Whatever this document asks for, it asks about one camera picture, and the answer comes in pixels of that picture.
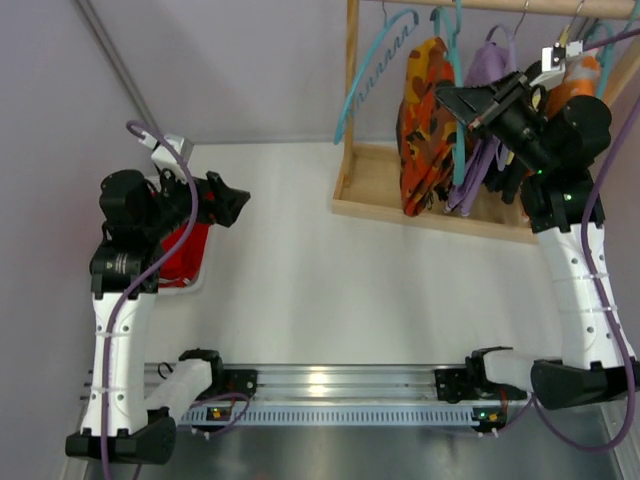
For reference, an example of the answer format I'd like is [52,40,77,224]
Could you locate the red garment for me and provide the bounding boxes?
[149,219,212,289]

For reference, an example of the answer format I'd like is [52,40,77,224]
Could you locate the purple hanger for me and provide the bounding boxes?
[486,0,530,73]

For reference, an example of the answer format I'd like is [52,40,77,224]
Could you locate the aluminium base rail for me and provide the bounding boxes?
[143,363,531,438]

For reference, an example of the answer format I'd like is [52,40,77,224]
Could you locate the empty teal hanger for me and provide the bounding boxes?
[333,8,420,145]

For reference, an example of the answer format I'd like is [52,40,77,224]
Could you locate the purple cable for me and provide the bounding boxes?
[529,29,640,454]
[99,119,249,480]

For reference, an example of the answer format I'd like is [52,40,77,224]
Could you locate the orange camouflage trousers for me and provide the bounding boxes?
[396,37,457,217]

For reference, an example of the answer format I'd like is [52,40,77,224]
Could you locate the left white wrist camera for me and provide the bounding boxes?
[138,132,195,174]

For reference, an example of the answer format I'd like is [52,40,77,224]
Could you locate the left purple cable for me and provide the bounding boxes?
[99,119,249,480]

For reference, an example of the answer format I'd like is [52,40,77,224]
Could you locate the orange white garment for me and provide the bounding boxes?
[521,56,611,234]

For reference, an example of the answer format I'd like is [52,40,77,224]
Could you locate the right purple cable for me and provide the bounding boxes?
[529,29,640,454]

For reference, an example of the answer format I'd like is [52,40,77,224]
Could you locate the purple garment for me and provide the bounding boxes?
[445,40,517,217]

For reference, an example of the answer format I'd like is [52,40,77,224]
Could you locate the far right teal hanger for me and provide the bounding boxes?
[595,36,639,106]

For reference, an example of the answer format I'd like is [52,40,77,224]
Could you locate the white plastic basket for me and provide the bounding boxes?
[149,222,211,296]

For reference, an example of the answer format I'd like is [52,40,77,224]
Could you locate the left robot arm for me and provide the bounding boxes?
[65,169,251,466]

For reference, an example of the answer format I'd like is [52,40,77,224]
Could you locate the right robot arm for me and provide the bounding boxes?
[435,72,639,410]

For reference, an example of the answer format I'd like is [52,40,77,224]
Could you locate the teal hanger with trousers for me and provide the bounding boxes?
[431,1,466,186]

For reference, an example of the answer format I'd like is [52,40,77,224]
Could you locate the black garment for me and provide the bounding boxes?
[484,59,544,205]

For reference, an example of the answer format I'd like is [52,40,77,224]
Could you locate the wooden hanger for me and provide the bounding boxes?
[556,0,584,47]

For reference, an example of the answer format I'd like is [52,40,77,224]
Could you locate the wooden clothes rack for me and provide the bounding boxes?
[332,1,639,244]

